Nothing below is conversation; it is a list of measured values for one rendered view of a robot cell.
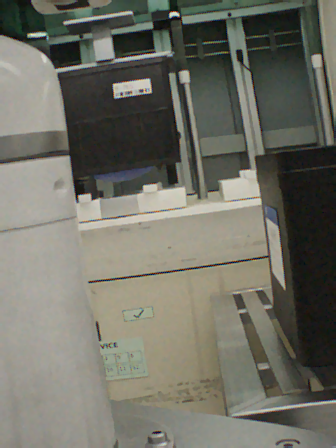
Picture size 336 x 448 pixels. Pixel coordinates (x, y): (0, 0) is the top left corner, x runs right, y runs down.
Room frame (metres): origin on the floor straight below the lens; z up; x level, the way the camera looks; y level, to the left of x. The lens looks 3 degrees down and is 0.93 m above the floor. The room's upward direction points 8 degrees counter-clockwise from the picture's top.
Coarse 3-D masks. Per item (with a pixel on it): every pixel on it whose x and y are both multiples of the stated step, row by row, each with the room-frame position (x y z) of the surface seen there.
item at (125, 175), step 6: (144, 168) 1.52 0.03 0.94; (150, 168) 1.52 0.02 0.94; (102, 174) 1.52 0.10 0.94; (108, 174) 1.52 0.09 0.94; (114, 174) 1.52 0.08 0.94; (120, 174) 1.52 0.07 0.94; (126, 174) 1.52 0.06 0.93; (132, 174) 1.52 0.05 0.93; (138, 174) 1.52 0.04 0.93; (108, 180) 1.52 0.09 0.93; (114, 180) 1.52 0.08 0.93; (120, 180) 1.52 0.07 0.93; (126, 180) 1.52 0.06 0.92
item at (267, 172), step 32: (256, 160) 0.88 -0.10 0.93; (288, 160) 0.64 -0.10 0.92; (320, 160) 0.64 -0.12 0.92; (288, 192) 0.64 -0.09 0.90; (320, 192) 0.64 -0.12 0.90; (288, 224) 0.65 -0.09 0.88; (320, 224) 0.64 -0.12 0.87; (288, 256) 0.65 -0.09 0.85; (320, 256) 0.64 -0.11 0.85; (288, 288) 0.69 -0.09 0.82; (320, 288) 0.64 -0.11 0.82; (288, 320) 0.72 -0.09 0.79; (320, 320) 0.64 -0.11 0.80; (320, 352) 0.64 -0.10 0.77
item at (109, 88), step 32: (96, 32) 1.46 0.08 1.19; (96, 64) 1.46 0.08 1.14; (128, 64) 1.37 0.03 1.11; (160, 64) 1.37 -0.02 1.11; (64, 96) 1.37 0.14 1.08; (96, 96) 1.37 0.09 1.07; (128, 96) 1.37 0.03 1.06; (160, 96) 1.37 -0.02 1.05; (96, 128) 1.37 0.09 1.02; (128, 128) 1.37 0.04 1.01; (160, 128) 1.37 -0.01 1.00; (96, 160) 1.37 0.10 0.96; (128, 160) 1.37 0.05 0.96; (160, 160) 1.37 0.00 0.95; (96, 192) 1.50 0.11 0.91
